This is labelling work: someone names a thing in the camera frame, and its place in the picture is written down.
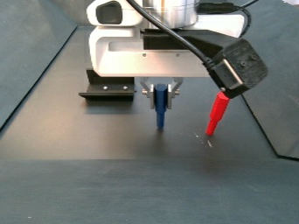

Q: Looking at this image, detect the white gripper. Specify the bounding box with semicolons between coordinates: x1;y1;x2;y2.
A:
85;0;248;110

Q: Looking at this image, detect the blue hexagonal peg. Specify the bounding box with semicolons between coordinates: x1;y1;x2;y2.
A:
153;84;168;129

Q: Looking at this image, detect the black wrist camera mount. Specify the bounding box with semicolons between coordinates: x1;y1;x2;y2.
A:
143;29;270;100

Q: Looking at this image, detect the black angled bracket holder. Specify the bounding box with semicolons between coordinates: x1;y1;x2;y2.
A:
79;69;136;102

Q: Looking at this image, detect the red hexagonal peg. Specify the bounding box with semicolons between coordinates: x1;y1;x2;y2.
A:
205;92;230;136

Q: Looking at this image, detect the black camera cable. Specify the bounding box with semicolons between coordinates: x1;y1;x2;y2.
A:
125;0;260;71

